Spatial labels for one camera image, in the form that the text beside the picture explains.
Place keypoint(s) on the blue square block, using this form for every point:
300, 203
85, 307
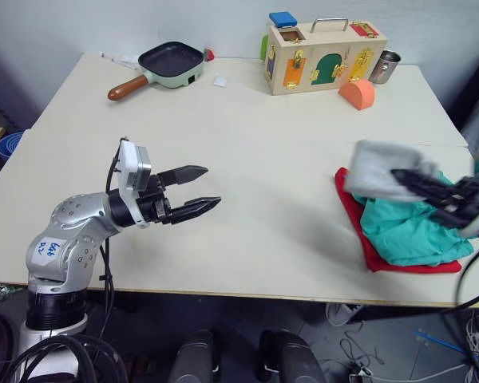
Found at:
282, 20

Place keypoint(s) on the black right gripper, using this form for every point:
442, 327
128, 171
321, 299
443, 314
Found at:
465, 201

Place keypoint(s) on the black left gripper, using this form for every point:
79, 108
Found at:
155, 203

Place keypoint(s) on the grey socks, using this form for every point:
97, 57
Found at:
379, 171

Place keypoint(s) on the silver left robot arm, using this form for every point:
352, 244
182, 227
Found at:
70, 223

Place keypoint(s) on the wooden lock box toy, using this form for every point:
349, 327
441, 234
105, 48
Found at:
323, 56

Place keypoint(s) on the blue bucket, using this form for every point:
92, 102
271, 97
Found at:
9, 145

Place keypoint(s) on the green shorts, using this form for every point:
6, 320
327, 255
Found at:
403, 235

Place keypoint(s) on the orange half-round block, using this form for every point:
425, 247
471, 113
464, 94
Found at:
359, 93

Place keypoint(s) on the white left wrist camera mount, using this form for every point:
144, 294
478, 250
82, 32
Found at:
132, 167

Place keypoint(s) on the red t-shirt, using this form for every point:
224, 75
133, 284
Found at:
373, 259

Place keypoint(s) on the white pen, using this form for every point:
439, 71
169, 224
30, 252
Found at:
119, 60

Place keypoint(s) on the small red object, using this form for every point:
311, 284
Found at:
209, 54

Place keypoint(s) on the steel cup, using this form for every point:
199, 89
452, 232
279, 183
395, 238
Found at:
384, 68

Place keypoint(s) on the dark rounded shape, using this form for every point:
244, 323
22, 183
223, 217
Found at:
291, 359
195, 359

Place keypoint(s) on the small white square piece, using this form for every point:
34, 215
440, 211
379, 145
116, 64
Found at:
220, 81

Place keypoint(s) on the blue stick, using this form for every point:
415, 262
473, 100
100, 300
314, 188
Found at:
437, 341

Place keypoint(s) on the white plastic bag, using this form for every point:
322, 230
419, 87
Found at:
345, 313

